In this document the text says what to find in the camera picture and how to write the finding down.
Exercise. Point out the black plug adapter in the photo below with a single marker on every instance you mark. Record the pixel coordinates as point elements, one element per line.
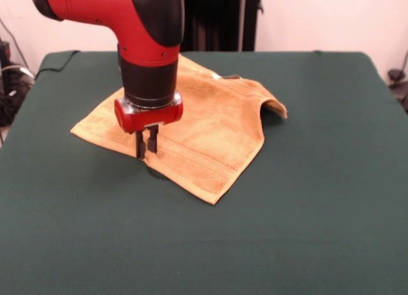
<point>395,75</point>

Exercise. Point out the dark green table cloth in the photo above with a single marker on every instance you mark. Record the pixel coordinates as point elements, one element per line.
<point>303,212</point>

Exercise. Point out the black metal stand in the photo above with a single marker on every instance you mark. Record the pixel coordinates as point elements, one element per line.
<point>223,21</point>

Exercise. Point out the tan terry cloth towel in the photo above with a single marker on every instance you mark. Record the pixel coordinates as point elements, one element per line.
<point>216,132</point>

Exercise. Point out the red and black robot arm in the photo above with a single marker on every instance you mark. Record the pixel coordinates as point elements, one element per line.
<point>134,37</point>

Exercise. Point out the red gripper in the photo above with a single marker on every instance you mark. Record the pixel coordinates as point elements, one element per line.
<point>150,118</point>

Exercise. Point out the black power strip red switch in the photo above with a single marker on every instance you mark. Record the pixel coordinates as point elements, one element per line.
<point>4,53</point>

